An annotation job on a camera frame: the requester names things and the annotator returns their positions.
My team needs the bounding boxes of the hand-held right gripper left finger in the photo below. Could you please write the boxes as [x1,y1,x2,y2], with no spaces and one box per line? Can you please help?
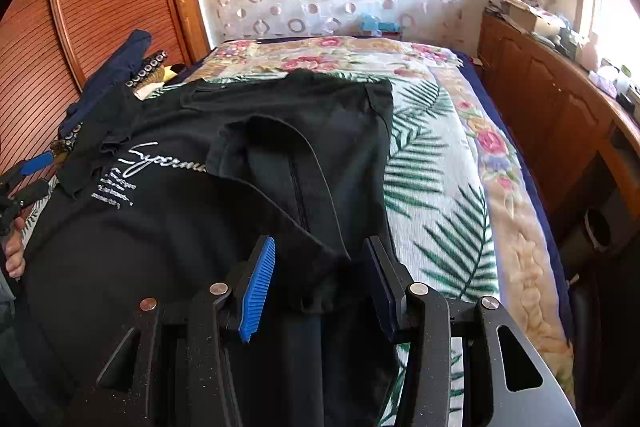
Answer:
[65,234,277,427]

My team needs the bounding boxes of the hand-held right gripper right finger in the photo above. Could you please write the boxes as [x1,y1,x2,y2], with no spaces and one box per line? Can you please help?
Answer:
[364,235,581,427]

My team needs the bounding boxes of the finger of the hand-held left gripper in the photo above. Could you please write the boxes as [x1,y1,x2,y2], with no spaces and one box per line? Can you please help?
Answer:
[10,179,54,208]
[15,151,56,176]

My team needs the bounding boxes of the black t-shirt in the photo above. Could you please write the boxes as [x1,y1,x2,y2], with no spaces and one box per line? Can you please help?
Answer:
[15,69,401,427]

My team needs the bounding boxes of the person's left hand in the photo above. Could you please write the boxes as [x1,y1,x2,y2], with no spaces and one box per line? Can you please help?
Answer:
[4,218,27,280]

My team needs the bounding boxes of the navy folded cloth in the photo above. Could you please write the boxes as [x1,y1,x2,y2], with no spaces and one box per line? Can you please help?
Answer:
[59,29,153,138]

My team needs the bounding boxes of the cream folded quilt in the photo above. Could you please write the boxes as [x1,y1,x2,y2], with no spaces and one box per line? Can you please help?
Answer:
[134,81,168,102]

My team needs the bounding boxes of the dark circle-patterned quilt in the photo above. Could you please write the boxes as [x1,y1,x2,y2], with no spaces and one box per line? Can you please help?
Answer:
[60,51,168,152]

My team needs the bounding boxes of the wooden wardrobe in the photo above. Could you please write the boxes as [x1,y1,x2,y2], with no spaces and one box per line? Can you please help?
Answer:
[0,0,211,190]

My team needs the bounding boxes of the navy bed sheet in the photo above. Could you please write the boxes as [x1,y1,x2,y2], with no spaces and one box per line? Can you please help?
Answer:
[459,51,576,343]

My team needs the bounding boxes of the dark round container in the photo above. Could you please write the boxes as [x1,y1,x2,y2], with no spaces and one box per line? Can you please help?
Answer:
[581,206,616,254]

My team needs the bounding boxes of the floral blanket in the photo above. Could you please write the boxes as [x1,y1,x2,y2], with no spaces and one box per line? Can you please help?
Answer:
[190,34,576,403]

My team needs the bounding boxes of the wooden cabinet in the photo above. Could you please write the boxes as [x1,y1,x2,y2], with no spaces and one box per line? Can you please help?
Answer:
[475,14,640,258]

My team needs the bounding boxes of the teal box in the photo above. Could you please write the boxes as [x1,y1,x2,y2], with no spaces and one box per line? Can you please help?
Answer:
[360,13,402,40]

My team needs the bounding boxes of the cardboard box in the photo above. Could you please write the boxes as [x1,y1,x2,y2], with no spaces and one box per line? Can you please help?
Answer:
[500,0,543,32]

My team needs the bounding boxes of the white jug on cabinet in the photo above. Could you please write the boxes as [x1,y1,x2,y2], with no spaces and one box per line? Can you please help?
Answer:
[580,41,602,68]

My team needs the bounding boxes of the window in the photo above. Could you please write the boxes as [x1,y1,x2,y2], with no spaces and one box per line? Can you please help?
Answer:
[575,0,640,75]

